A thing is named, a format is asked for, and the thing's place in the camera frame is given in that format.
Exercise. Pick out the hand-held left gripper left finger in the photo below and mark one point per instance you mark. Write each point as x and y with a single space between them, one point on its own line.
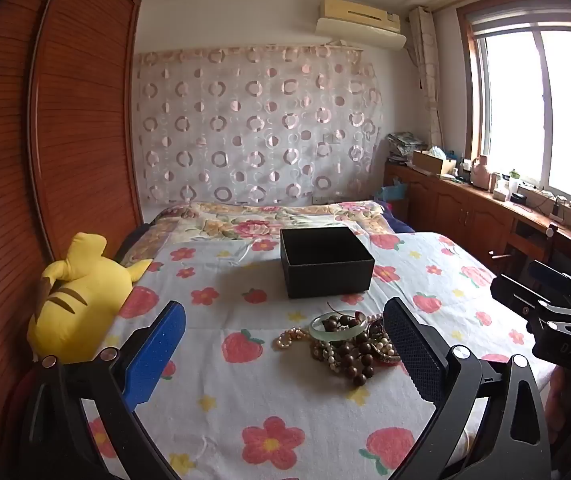
158 355

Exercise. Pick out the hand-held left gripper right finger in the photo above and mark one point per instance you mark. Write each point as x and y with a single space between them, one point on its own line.
415 355

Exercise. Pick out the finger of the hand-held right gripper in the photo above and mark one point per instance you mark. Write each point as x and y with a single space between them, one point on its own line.
513 292
548 270

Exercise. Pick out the pale green jade bangle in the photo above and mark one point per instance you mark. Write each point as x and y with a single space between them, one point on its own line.
338 337

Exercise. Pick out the black box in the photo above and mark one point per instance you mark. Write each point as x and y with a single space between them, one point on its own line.
325 272

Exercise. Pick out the wooden chair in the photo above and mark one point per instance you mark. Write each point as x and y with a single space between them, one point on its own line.
525 242

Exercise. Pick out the yellow plush toy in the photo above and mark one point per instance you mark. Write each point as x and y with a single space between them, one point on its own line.
80 305

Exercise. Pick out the green cap bottle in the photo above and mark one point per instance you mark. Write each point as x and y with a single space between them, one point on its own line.
514 182

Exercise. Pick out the wooden cabinet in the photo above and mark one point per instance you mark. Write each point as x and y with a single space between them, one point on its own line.
460 210

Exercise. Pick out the strawberry print bedsheet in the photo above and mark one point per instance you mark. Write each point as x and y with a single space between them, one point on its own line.
265 400

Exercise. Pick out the pink jug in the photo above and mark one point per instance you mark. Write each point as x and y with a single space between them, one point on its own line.
480 172

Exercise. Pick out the dark blue blanket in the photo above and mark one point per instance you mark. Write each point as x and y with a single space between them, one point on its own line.
399 222

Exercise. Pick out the cardboard box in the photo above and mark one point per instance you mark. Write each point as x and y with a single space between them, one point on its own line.
433 162

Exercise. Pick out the blue bag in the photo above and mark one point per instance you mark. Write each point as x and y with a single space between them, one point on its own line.
390 194

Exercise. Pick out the floral quilt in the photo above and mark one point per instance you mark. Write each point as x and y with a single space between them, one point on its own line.
245 220

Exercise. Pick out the stack of patterned magazines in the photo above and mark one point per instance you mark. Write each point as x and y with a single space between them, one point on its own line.
404 144

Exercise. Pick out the patterned window curtain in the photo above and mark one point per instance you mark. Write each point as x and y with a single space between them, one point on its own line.
428 75

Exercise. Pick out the circle print sheer curtain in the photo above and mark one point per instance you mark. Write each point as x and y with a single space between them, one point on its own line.
255 125

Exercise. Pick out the wooden frame window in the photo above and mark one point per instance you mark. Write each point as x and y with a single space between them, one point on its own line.
540 100

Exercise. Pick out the wall air conditioner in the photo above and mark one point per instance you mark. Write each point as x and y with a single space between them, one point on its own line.
360 20

